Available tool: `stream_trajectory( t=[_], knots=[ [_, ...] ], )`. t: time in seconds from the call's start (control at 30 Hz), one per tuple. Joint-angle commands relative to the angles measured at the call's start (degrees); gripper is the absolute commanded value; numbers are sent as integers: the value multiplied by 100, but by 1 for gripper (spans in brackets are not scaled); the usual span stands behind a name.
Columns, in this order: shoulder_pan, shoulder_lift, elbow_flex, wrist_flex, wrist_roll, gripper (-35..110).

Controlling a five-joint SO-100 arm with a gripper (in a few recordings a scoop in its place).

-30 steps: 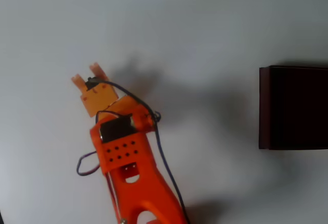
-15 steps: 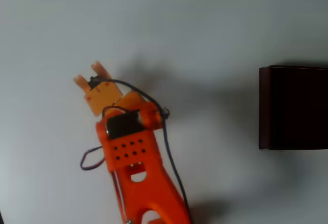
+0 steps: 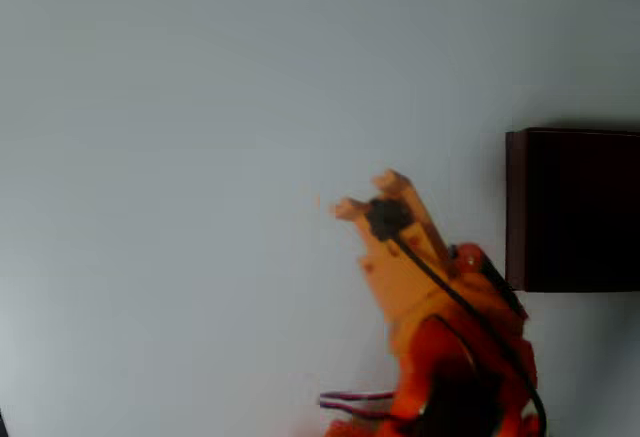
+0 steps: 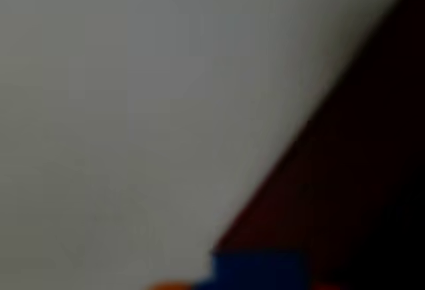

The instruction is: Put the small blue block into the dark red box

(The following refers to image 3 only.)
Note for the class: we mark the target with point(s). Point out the orange gripper with servo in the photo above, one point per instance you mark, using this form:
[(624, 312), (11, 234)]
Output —
[(389, 277)]

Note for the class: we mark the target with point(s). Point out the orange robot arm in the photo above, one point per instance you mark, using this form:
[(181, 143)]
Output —
[(450, 357)]

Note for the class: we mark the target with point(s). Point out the dark brown box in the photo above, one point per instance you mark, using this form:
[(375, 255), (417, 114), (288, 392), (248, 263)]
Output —
[(575, 207)]

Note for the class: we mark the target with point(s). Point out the dark object at edge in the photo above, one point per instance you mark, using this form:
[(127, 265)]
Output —
[(1, 429)]

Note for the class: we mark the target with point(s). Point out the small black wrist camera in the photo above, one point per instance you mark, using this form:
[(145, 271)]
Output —
[(385, 217)]

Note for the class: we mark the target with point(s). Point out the orange pronged camera mount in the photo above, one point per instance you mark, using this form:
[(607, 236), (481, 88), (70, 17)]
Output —
[(347, 207)]

